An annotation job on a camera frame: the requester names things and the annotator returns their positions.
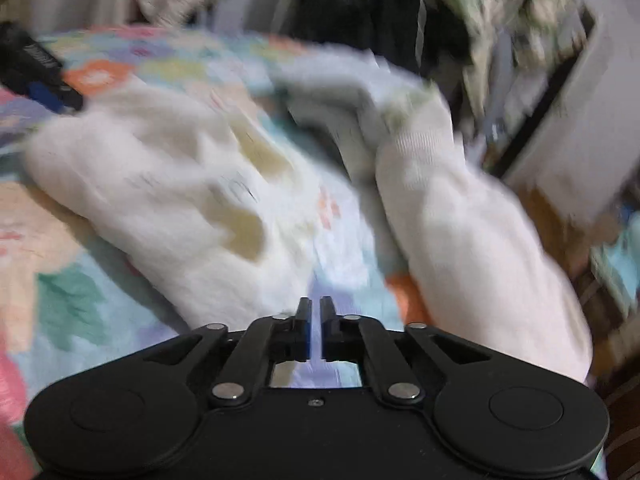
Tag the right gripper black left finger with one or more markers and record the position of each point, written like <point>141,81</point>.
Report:
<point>267,342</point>

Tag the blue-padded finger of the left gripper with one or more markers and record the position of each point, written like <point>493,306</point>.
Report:
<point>28,69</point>

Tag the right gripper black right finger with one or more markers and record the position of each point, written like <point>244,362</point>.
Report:
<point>365,342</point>

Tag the cream bow-print garment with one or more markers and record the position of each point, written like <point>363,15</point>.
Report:
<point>217,215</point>

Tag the cream waffle-knit garment green trim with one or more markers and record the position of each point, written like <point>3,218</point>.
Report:
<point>471,248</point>

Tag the light grey garment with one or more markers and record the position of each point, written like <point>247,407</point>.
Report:
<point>358,100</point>

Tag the floral quilted bedspread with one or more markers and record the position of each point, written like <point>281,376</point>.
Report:
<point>70,301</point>

